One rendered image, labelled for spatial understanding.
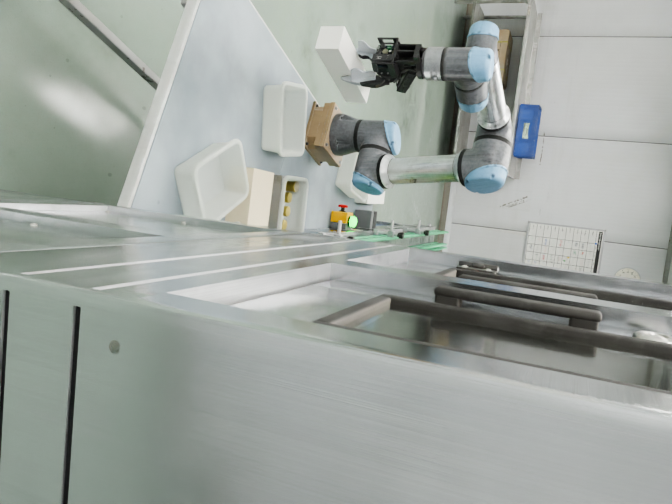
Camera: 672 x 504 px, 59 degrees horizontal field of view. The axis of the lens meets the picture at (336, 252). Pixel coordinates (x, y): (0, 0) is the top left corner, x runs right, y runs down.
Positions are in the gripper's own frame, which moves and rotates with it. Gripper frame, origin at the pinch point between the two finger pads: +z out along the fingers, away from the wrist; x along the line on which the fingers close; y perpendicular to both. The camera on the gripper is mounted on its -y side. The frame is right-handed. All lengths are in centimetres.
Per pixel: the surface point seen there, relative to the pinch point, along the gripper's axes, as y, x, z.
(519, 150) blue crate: -527, -238, 15
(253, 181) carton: -15.6, 27.2, 27.4
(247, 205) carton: -17.2, 33.9, 28.1
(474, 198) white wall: -606, -204, 69
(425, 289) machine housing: 61, 66, -44
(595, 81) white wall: -553, -347, -54
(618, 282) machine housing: 30, 54, -65
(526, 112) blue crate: -510, -278, 13
